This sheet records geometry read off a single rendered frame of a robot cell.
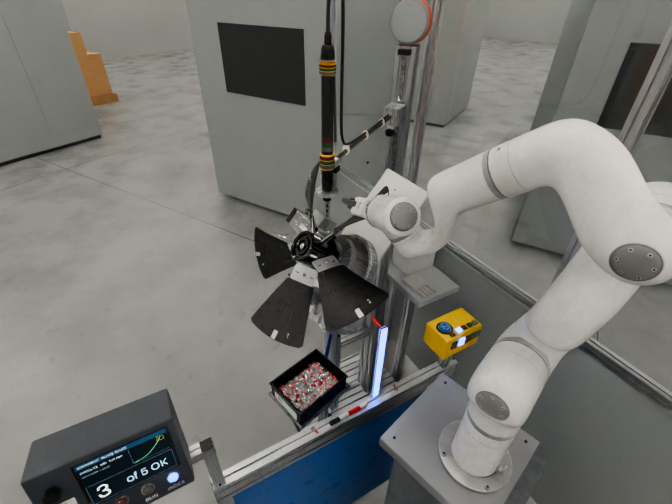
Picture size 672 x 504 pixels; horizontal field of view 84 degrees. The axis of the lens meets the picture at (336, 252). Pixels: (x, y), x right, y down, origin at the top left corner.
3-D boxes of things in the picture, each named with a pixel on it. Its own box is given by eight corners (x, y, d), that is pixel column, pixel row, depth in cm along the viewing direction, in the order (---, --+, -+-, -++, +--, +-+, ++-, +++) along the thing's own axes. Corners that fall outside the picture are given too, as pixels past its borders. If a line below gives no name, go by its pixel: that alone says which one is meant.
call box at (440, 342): (455, 327, 138) (461, 306, 132) (475, 345, 131) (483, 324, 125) (421, 343, 131) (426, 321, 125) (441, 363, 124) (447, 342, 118)
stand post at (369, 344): (363, 386, 228) (379, 224, 161) (371, 397, 221) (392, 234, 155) (357, 389, 226) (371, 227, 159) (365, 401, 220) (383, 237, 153)
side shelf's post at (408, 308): (395, 377, 233) (414, 273, 185) (399, 382, 230) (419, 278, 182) (390, 380, 232) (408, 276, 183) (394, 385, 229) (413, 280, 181)
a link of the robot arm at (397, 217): (408, 218, 92) (387, 188, 90) (432, 223, 79) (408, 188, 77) (381, 239, 92) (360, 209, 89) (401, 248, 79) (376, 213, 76)
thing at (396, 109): (389, 120, 164) (391, 99, 159) (404, 122, 162) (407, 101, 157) (381, 126, 157) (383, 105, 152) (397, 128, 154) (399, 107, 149)
